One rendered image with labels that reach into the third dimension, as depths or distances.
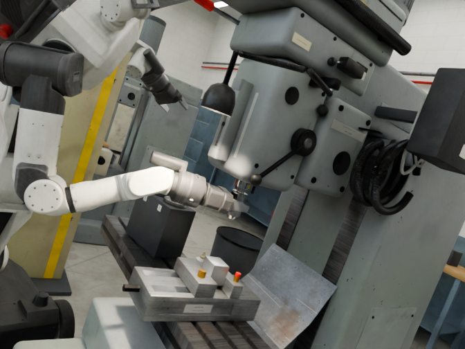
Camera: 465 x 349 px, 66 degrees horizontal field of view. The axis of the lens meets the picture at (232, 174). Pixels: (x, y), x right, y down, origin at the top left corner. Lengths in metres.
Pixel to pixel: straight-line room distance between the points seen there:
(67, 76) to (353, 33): 0.68
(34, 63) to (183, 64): 9.92
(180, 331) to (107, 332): 0.19
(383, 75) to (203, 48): 10.03
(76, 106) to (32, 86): 1.66
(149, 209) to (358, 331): 0.81
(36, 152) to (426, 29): 5.87
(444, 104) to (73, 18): 0.88
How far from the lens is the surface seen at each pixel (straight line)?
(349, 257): 1.19
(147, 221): 1.34
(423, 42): 6.20
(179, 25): 10.74
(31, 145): 0.89
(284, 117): 0.90
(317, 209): 1.28
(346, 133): 1.04
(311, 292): 1.23
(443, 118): 0.94
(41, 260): 2.84
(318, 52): 0.93
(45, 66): 0.89
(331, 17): 0.94
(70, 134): 2.57
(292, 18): 0.88
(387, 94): 1.17
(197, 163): 8.25
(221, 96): 0.76
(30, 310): 1.49
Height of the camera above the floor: 1.41
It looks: 6 degrees down
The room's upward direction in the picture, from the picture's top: 20 degrees clockwise
